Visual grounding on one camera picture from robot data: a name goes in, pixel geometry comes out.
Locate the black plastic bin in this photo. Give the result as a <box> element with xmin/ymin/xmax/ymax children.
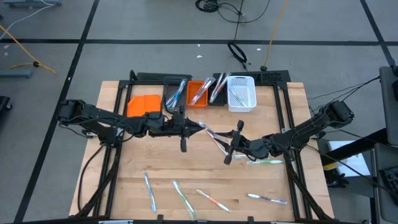
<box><xmin>207</xmin><ymin>80</ymin><xmax>228</xmax><ymax>107</ymax></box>

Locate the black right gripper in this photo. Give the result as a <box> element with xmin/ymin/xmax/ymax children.
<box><xmin>223</xmin><ymin>120</ymin><xmax>270</xmax><ymax>165</ymax></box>

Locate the black coiled floor cable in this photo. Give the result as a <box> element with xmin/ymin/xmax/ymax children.
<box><xmin>227</xmin><ymin>41</ymin><xmax>249</xmax><ymax>71</ymax></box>

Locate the blue white toothbrush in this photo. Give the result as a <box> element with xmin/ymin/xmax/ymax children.
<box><xmin>143</xmin><ymin>172</ymin><xmax>157</xmax><ymax>213</ymax></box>
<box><xmin>169</xmin><ymin>80</ymin><xmax>187</xmax><ymax>108</ymax></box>
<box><xmin>166</xmin><ymin>88</ymin><xmax>185</xmax><ymax>109</ymax></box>
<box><xmin>165</xmin><ymin>80</ymin><xmax>184</xmax><ymax>107</ymax></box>

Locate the green white toothbrush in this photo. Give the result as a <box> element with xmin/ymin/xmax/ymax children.
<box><xmin>171</xmin><ymin>180</ymin><xmax>197</xmax><ymax>220</ymax></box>
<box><xmin>246</xmin><ymin>159</ymin><xmax>284</xmax><ymax>165</ymax></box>
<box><xmin>230</xmin><ymin>88</ymin><xmax>248</xmax><ymax>108</ymax></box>

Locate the orange plastic bin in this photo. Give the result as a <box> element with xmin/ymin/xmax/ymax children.
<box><xmin>186</xmin><ymin>80</ymin><xmax>209</xmax><ymax>109</ymax></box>

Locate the grey plastic bin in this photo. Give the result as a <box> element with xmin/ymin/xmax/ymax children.
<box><xmin>162</xmin><ymin>76</ymin><xmax>188</xmax><ymax>113</ymax></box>

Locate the black keyboard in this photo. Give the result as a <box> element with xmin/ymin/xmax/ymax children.
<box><xmin>381</xmin><ymin>166</ymin><xmax>398</xmax><ymax>205</ymax></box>

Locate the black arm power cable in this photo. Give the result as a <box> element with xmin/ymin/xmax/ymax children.
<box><xmin>76</xmin><ymin>144</ymin><xmax>105</xmax><ymax>216</ymax></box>

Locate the grey stand base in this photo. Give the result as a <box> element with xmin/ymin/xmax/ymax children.
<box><xmin>3</xmin><ymin>0</ymin><xmax>62</xmax><ymax>9</ymax></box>
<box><xmin>0</xmin><ymin>68</ymin><xmax>34</xmax><ymax>79</ymax></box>

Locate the thin black hanging cable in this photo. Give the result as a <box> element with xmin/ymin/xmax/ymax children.
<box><xmin>233</xmin><ymin>0</ymin><xmax>245</xmax><ymax>44</ymax></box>

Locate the white perforated basket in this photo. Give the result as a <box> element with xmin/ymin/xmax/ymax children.
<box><xmin>226</xmin><ymin>75</ymin><xmax>257</xmax><ymax>113</ymax></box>

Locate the yellow hanging cable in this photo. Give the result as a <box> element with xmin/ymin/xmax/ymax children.
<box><xmin>262</xmin><ymin>0</ymin><xmax>289</xmax><ymax>72</ymax></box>

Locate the yellow floor cable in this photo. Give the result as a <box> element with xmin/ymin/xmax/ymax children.
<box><xmin>0</xmin><ymin>24</ymin><xmax>57</xmax><ymax>75</ymax></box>

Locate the black diagonal beam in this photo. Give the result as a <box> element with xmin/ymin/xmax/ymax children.
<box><xmin>320</xmin><ymin>127</ymin><xmax>390</xmax><ymax>166</ymax></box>

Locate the white sheet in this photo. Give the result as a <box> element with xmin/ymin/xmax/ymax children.
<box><xmin>326</xmin><ymin>139</ymin><xmax>371</xmax><ymax>179</ymax></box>

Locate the black cable bundle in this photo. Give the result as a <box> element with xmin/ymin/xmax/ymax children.
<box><xmin>195</xmin><ymin>0</ymin><xmax>272</xmax><ymax>24</ymax></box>

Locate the purple white toothbrush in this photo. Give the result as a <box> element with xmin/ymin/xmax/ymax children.
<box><xmin>198</xmin><ymin>121</ymin><xmax>231</xmax><ymax>141</ymax></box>
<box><xmin>246</xmin><ymin>193</ymin><xmax>289</xmax><ymax>205</ymax></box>
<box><xmin>192</xmin><ymin>77</ymin><xmax>216</xmax><ymax>105</ymax></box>
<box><xmin>190</xmin><ymin>77</ymin><xmax>212</xmax><ymax>106</ymax></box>

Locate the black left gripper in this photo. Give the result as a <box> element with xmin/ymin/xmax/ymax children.
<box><xmin>163</xmin><ymin>106</ymin><xmax>205</xmax><ymax>153</ymax></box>

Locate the black perforated mount plate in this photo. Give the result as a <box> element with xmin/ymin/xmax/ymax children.
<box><xmin>136</xmin><ymin>72</ymin><xmax>193</xmax><ymax>85</ymax></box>
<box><xmin>212</xmin><ymin>70</ymin><xmax>292</xmax><ymax>84</ymax></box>

